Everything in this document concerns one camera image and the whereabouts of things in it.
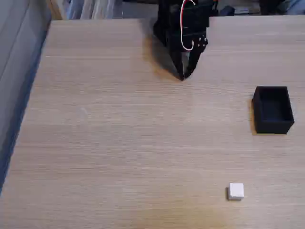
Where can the white paper label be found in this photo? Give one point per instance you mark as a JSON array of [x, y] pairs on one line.
[[241, 10]]

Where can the black open box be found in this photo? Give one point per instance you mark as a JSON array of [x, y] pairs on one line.
[[274, 124]]

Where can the black rounded object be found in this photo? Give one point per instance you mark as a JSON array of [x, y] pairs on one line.
[[226, 11]]

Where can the light wooden slat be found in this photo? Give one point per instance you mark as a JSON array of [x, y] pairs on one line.
[[56, 9]]

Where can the white block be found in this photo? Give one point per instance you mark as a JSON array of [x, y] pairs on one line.
[[236, 191]]

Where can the blue fabric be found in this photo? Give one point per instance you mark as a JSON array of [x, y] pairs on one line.
[[296, 7]]

